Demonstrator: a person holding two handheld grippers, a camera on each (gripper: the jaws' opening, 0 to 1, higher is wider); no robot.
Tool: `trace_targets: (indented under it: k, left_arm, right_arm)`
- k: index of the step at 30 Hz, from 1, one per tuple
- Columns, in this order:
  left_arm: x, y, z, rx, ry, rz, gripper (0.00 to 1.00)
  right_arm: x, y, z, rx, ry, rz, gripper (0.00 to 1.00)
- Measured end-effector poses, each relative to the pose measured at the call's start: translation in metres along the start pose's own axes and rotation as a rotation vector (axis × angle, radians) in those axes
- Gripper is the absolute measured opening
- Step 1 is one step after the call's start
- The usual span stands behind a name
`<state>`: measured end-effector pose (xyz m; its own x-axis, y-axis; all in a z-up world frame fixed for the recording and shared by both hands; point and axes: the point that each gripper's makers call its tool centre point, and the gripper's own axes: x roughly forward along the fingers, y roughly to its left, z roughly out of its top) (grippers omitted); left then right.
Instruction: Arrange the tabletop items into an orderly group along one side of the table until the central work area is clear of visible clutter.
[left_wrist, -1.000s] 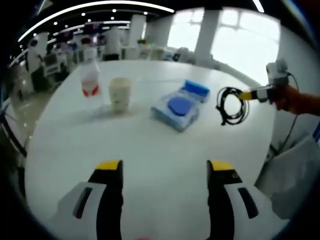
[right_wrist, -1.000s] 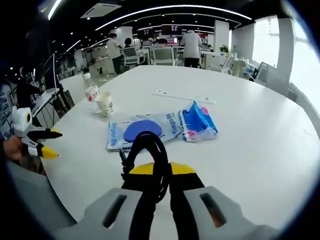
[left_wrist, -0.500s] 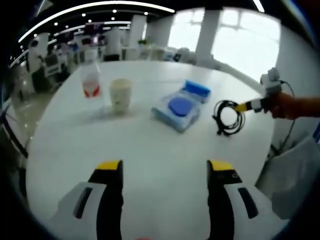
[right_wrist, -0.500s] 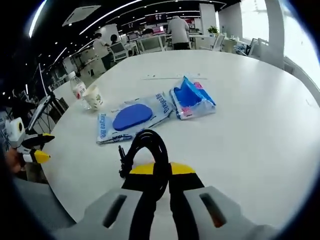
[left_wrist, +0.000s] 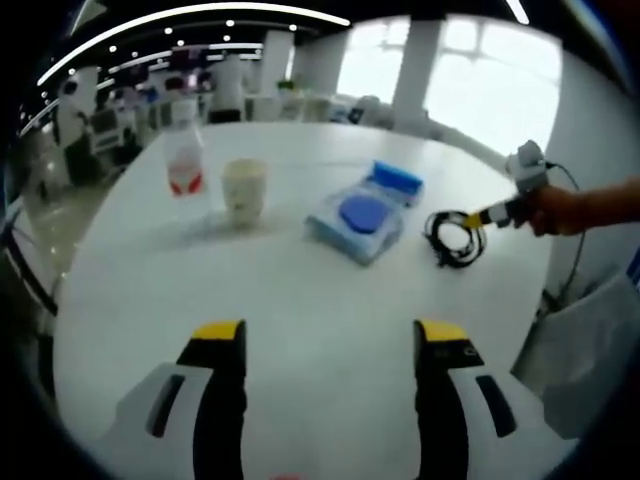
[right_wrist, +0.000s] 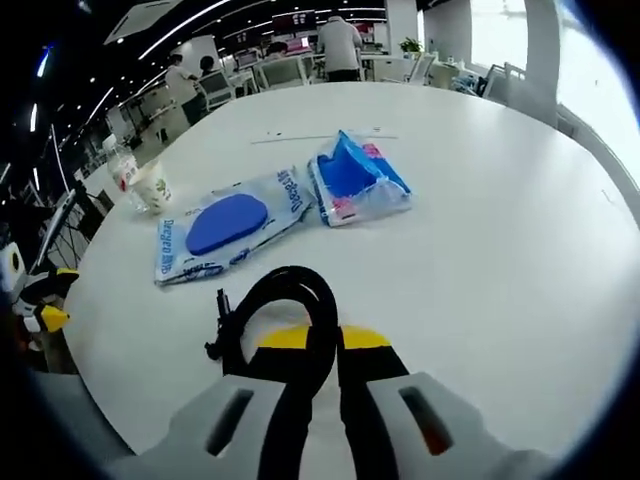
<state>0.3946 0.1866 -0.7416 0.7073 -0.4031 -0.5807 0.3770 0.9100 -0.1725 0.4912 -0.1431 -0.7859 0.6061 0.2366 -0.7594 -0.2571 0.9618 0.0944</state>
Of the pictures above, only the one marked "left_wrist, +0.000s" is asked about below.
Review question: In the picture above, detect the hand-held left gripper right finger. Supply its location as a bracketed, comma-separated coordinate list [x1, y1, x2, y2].
[412, 318, 556, 480]

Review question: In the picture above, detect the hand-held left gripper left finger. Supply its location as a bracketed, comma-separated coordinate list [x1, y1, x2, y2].
[97, 319, 249, 480]

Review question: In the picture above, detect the blue tissue pack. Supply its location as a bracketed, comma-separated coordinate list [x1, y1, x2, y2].
[367, 159, 425, 209]

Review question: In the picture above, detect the blue oval pad package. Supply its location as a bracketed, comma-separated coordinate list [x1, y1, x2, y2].
[304, 182, 406, 265]

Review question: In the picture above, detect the white leaf-print paper cup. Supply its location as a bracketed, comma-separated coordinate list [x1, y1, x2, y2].
[220, 158, 270, 229]

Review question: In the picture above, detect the clear plastic water bottle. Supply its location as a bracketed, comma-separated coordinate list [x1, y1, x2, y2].
[163, 124, 209, 201]

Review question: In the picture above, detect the white round tabletop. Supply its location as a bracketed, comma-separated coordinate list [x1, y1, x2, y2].
[52, 122, 556, 480]

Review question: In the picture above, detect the person's right hand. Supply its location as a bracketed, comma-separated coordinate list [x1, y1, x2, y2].
[519, 184, 587, 239]

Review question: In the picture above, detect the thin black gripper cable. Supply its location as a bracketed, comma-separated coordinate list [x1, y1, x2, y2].
[544, 160, 587, 301]

